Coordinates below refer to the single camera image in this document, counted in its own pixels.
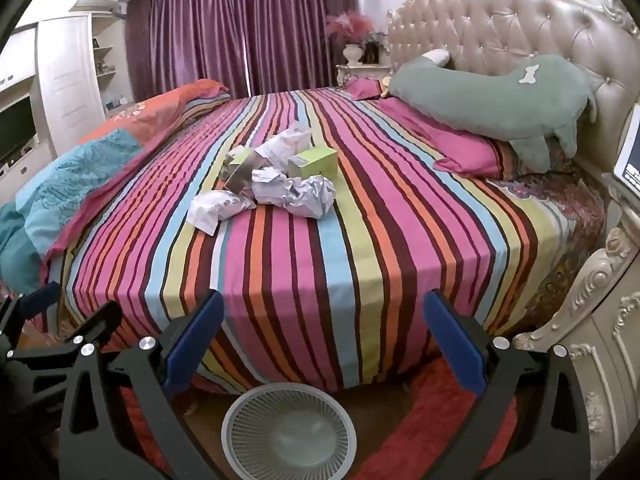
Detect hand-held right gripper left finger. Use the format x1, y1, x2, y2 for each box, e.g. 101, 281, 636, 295
59, 289, 226, 480

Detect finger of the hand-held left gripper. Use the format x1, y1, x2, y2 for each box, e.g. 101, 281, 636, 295
7, 301, 123, 362
0, 281, 61, 356

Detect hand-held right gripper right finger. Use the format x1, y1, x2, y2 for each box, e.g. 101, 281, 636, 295
422, 289, 593, 480

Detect white plastic mesh waste basket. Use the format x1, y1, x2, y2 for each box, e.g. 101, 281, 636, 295
221, 382, 358, 480

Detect white paper bag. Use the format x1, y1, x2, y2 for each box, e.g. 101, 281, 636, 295
187, 190, 257, 235

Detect small green box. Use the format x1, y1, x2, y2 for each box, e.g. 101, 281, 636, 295
226, 154, 272, 194

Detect large white paper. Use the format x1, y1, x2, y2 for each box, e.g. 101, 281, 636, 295
251, 167, 337, 220

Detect light green cardboard box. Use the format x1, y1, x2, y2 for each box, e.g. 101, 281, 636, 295
219, 147, 257, 177
289, 147, 339, 180

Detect small white paper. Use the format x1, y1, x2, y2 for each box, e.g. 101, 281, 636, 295
256, 127, 314, 167

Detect blue patterned blanket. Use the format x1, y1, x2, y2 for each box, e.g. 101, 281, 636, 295
0, 129, 143, 293

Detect striped colourful bed sheet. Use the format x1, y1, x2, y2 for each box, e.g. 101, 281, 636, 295
45, 87, 581, 393

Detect ornate cream nightstand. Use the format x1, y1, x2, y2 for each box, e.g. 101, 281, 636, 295
512, 175, 640, 480

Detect floral patterned mattress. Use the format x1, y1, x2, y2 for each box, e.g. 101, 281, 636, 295
500, 160, 608, 341

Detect black television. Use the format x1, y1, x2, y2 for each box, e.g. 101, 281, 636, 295
0, 97, 38, 163

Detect large pink pillow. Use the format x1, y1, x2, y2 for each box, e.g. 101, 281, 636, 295
377, 97, 521, 181

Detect orange floral duvet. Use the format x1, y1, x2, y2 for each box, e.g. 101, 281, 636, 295
75, 79, 232, 161

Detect white wardrobe cabinet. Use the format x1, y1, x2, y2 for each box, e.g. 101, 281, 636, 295
0, 10, 136, 206

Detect green dog-shaped plush pillow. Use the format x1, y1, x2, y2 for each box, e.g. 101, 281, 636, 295
387, 50, 598, 173

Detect open laptop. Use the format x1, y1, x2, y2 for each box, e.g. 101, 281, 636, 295
612, 102, 640, 196

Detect small pink pillow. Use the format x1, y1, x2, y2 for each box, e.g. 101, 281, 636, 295
350, 77, 388, 101

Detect small cream bedside table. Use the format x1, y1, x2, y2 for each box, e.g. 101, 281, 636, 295
336, 64, 391, 87

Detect purple curtain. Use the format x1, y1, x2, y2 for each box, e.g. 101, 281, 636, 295
125, 0, 248, 103
230, 0, 358, 96

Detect tufted beige ornate headboard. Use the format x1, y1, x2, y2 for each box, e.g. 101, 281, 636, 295
387, 0, 640, 161

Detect pink feather flowers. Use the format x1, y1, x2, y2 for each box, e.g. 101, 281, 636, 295
325, 12, 375, 46

